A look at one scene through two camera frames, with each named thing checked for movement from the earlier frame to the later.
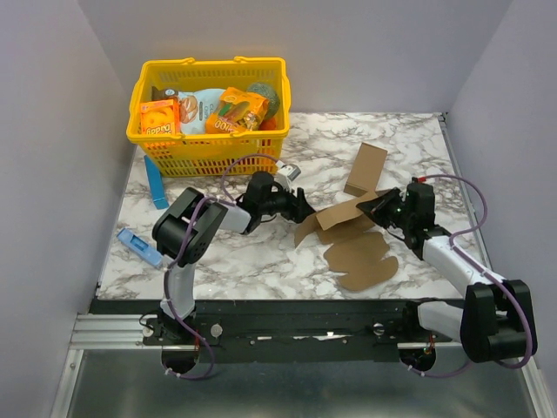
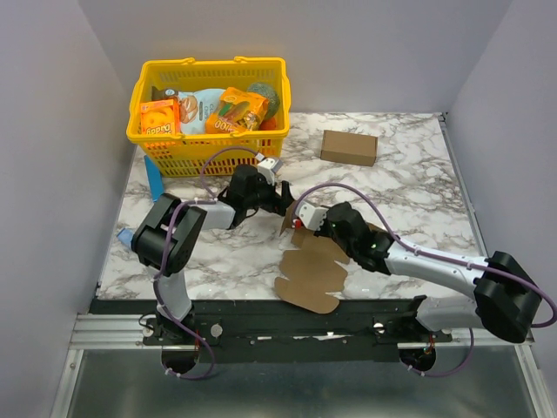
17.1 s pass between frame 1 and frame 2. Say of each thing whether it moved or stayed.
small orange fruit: stayed
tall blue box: stayed
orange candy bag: stayed
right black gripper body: moved
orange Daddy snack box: stayed
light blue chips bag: stayed
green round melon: stayed
